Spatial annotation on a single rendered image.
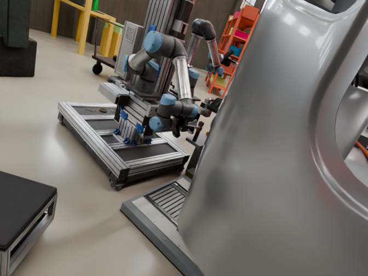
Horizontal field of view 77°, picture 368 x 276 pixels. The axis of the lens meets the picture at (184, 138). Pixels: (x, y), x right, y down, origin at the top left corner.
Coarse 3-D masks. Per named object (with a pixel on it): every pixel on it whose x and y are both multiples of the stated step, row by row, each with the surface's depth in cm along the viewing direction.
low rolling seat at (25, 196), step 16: (0, 176) 121; (16, 176) 125; (0, 192) 113; (16, 192) 116; (32, 192) 119; (48, 192) 123; (0, 208) 105; (16, 208) 108; (32, 208) 111; (48, 208) 131; (0, 224) 99; (16, 224) 101; (32, 224) 110; (48, 224) 132; (0, 240) 93; (16, 240) 99; (32, 240) 117; (0, 256) 94; (16, 256) 107; (0, 272) 98
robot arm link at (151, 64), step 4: (148, 64) 168; (152, 64) 167; (156, 64) 170; (144, 68) 166; (148, 68) 168; (152, 68) 169; (156, 68) 171; (144, 72) 168; (148, 72) 169; (152, 72) 170; (156, 72) 173; (144, 76) 171; (148, 76) 171; (152, 76) 172; (152, 80) 174
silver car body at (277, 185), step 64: (320, 0) 56; (256, 64) 42; (320, 64) 32; (256, 128) 40; (320, 128) 33; (192, 192) 63; (256, 192) 40; (320, 192) 32; (192, 256) 63; (256, 256) 43; (320, 256) 33
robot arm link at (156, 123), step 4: (156, 116) 119; (152, 120) 118; (156, 120) 117; (160, 120) 118; (164, 120) 119; (168, 120) 121; (152, 124) 119; (156, 124) 117; (160, 124) 117; (164, 124) 120; (168, 124) 122; (152, 128) 119; (156, 128) 118; (160, 128) 119; (164, 128) 122; (168, 128) 125
